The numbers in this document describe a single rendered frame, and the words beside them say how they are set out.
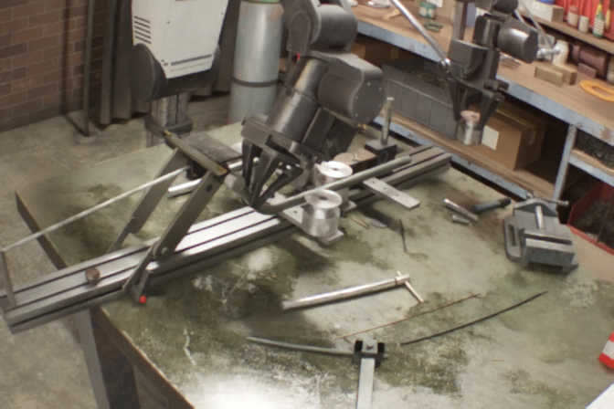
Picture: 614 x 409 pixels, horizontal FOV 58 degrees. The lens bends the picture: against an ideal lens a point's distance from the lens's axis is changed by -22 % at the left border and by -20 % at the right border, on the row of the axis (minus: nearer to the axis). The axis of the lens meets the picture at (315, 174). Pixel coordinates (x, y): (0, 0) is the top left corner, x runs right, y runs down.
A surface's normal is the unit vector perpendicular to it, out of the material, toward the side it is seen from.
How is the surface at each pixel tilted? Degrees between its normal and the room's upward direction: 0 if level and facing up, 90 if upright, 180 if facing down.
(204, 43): 90
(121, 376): 90
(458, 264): 0
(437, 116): 90
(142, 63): 90
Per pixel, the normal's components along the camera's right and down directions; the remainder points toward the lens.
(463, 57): -0.62, 0.11
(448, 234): 0.11, -0.89
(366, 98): 0.66, 0.38
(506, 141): -0.75, 0.22
